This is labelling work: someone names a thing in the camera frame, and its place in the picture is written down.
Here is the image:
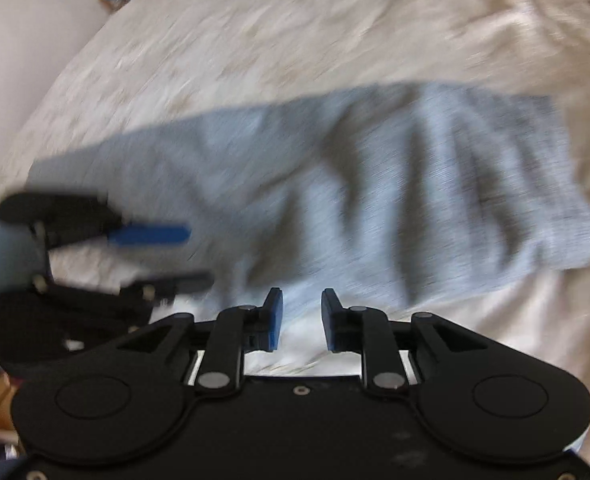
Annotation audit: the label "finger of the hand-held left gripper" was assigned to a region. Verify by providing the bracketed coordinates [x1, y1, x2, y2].
[120, 272, 216, 306]
[102, 220, 192, 247]

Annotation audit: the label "cream floral bedspread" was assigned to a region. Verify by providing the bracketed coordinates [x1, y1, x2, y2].
[0, 0, 590, 480]

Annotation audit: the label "light blue speckled pants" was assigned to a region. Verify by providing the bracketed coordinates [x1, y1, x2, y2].
[27, 82, 590, 311]

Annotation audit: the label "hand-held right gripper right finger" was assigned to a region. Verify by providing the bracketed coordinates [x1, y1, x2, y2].
[321, 288, 490, 395]

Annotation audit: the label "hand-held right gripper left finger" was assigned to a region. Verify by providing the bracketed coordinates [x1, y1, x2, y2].
[120, 287, 284, 395]

